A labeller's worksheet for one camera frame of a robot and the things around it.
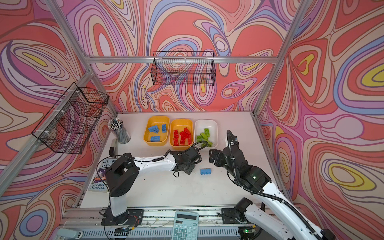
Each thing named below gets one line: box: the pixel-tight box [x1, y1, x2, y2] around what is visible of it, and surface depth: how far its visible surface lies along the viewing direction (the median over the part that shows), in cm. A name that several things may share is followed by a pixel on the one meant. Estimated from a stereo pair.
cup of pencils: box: [107, 118, 131, 144], surface depth 95 cm
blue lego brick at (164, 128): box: [162, 124, 167, 133], surface depth 109 cm
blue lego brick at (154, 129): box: [148, 125, 160, 134], surface depth 107 cm
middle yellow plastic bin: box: [169, 118, 194, 151], surface depth 107 cm
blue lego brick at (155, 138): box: [150, 136, 161, 142], surface depth 103 cm
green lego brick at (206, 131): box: [204, 128, 210, 137], surface depth 107 cm
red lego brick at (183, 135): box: [179, 131, 188, 139], surface depth 103 cm
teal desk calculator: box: [171, 211, 199, 240], surface depth 70 cm
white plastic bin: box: [194, 119, 219, 148], surface depth 108 cm
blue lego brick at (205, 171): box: [200, 168, 212, 175], surface depth 89 cm
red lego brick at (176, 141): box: [173, 137, 180, 147], surface depth 103 cm
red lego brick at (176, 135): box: [173, 129, 179, 140], surface depth 106 cm
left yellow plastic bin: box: [143, 115, 170, 147], surface depth 107 cm
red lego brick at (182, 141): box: [180, 138, 186, 145], surface depth 103 cm
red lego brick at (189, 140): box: [187, 135, 193, 146], surface depth 102 cm
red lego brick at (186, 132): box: [183, 127, 191, 136], surface depth 106 cm
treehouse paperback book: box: [88, 158, 117, 193], surface depth 86 cm
